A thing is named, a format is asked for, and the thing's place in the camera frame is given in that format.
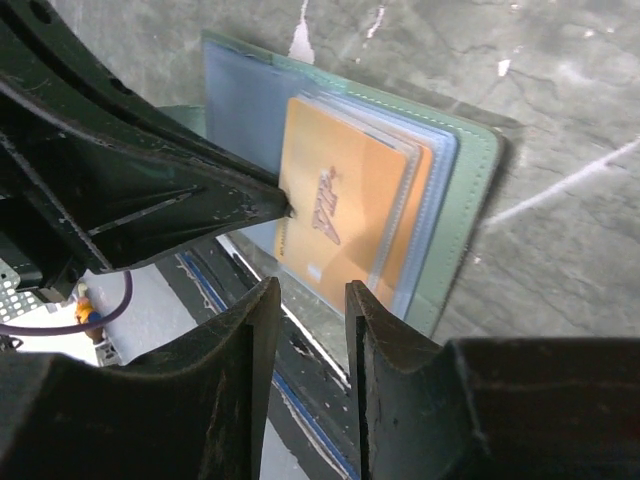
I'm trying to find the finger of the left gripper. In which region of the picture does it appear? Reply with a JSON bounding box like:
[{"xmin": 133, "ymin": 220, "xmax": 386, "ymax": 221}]
[
  {"xmin": 1, "ymin": 90, "xmax": 290, "ymax": 302},
  {"xmin": 1, "ymin": 1, "xmax": 276, "ymax": 190}
]

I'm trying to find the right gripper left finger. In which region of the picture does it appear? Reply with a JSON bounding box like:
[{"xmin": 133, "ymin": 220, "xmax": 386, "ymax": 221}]
[{"xmin": 1, "ymin": 277, "xmax": 281, "ymax": 479}]

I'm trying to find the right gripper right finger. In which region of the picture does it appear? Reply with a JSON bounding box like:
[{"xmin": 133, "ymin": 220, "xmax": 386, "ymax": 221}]
[{"xmin": 345, "ymin": 281, "xmax": 639, "ymax": 479}]

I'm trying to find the mint green card holder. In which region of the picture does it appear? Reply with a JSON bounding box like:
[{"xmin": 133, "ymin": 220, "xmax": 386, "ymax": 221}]
[{"xmin": 170, "ymin": 32, "xmax": 504, "ymax": 335}]

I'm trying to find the orange card in holder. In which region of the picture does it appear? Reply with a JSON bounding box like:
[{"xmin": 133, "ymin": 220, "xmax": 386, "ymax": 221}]
[{"xmin": 274, "ymin": 95, "xmax": 420, "ymax": 313}]

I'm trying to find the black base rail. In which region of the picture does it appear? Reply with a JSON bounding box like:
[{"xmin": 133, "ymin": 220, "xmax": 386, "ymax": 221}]
[{"xmin": 159, "ymin": 237, "xmax": 360, "ymax": 479}]

